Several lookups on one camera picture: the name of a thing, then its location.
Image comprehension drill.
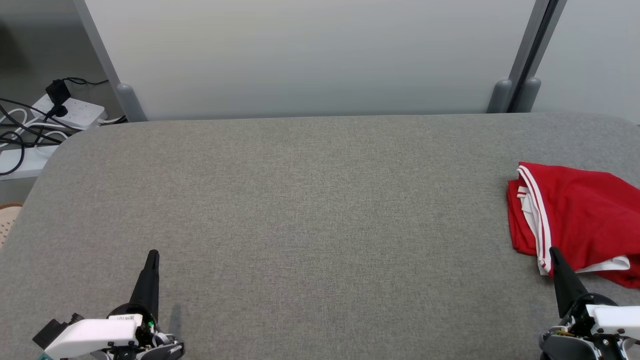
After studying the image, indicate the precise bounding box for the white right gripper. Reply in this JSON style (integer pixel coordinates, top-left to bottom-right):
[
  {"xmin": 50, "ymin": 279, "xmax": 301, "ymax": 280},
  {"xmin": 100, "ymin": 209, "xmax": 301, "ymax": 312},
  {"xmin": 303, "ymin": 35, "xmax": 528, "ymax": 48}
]
[{"xmin": 539, "ymin": 246, "xmax": 640, "ymax": 360}]

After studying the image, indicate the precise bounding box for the red jersey with white sleeves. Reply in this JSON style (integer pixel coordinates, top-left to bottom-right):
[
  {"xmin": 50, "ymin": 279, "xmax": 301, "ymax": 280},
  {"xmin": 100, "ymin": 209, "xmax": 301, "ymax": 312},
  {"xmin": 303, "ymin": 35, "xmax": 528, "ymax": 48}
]
[{"xmin": 506, "ymin": 161, "xmax": 640, "ymax": 276}]

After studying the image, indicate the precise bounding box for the black power adapter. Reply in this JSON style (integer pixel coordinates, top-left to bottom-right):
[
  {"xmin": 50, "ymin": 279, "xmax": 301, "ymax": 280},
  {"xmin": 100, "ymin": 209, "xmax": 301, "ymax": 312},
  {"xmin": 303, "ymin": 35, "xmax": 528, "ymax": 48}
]
[{"xmin": 45, "ymin": 79, "xmax": 72, "ymax": 118}]

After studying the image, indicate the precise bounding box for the grey partition post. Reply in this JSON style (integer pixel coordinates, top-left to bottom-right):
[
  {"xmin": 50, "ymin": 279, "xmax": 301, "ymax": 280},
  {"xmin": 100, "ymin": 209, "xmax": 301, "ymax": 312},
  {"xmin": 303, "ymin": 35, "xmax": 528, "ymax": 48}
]
[
  {"xmin": 487, "ymin": 0, "xmax": 551, "ymax": 114},
  {"xmin": 72, "ymin": 0, "xmax": 148, "ymax": 123},
  {"xmin": 515, "ymin": 0, "xmax": 568, "ymax": 113}
]

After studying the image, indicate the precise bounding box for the wide white partition panel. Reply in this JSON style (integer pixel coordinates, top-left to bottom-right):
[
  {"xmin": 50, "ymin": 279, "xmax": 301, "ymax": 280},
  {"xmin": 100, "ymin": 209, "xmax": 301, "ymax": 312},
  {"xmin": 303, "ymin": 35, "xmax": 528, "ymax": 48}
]
[{"xmin": 84, "ymin": 0, "xmax": 538, "ymax": 121}]

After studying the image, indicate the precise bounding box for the beige perforated laundry basket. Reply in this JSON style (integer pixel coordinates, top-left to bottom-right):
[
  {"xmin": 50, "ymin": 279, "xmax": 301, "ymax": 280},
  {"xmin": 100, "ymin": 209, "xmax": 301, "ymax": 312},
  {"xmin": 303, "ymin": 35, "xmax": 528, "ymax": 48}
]
[{"xmin": 0, "ymin": 201, "xmax": 25, "ymax": 249}]

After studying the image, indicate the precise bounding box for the narrow white partition panel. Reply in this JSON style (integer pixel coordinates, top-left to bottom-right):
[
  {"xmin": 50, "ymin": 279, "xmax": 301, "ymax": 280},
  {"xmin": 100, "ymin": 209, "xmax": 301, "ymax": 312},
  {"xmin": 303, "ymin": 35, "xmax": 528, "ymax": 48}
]
[{"xmin": 532, "ymin": 0, "xmax": 640, "ymax": 123}]

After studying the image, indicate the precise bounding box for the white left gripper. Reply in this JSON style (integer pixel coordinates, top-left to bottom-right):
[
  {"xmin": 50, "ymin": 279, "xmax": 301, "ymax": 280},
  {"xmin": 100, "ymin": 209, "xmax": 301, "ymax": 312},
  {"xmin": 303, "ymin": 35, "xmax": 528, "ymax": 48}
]
[{"xmin": 43, "ymin": 249, "xmax": 186, "ymax": 360}]

